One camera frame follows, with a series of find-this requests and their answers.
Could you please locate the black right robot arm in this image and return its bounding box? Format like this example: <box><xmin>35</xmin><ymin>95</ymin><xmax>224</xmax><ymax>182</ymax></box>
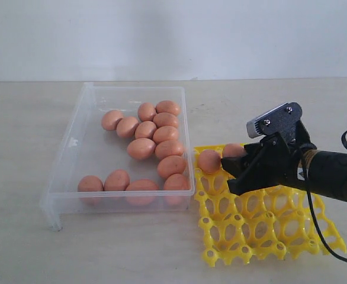
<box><xmin>221</xmin><ymin>121</ymin><xmax>347</xmax><ymax>202</ymax></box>

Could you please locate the yellow plastic egg tray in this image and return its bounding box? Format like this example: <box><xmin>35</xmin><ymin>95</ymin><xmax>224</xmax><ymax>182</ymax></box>
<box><xmin>192</xmin><ymin>143</ymin><xmax>347</xmax><ymax>267</ymax></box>

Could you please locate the brown egg front right corner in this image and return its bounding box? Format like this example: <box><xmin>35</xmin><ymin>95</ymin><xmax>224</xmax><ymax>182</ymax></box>
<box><xmin>163</xmin><ymin>173</ymin><xmax>189</xmax><ymax>206</ymax></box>

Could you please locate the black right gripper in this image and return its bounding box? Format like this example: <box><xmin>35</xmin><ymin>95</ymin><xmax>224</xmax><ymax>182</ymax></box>
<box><xmin>221</xmin><ymin>121</ymin><xmax>316</xmax><ymax>195</ymax></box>

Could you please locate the brown egg second row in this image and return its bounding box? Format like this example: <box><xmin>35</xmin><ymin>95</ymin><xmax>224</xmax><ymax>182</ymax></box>
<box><xmin>116</xmin><ymin>117</ymin><xmax>139</xmax><ymax>138</ymax></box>

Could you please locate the clear plastic bin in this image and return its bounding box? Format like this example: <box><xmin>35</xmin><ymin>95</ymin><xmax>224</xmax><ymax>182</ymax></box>
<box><xmin>40</xmin><ymin>82</ymin><xmax>195</xmax><ymax>231</ymax></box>

